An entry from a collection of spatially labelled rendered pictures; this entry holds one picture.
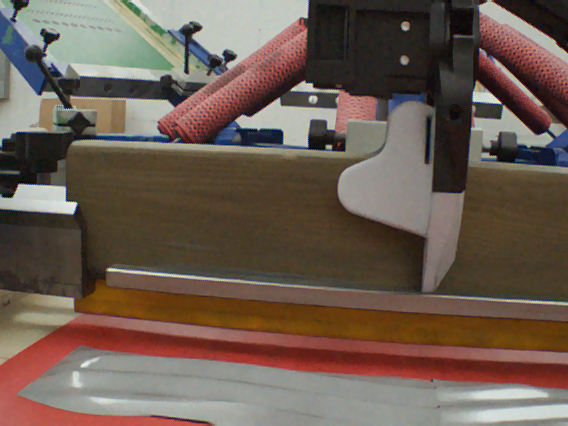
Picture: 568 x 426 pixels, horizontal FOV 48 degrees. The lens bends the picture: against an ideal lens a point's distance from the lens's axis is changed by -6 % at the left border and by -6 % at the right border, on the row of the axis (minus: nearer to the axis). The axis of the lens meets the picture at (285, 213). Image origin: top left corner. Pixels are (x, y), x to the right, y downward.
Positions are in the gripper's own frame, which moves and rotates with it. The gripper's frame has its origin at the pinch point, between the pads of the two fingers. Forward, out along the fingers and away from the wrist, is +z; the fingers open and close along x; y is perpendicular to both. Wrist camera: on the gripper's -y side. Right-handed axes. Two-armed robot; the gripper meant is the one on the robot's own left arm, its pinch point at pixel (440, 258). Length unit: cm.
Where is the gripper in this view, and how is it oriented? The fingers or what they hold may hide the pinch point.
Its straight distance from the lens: 36.2
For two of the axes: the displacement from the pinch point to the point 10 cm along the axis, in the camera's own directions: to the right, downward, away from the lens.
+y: -9.9, -0.6, 1.3
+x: -1.3, 1.4, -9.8
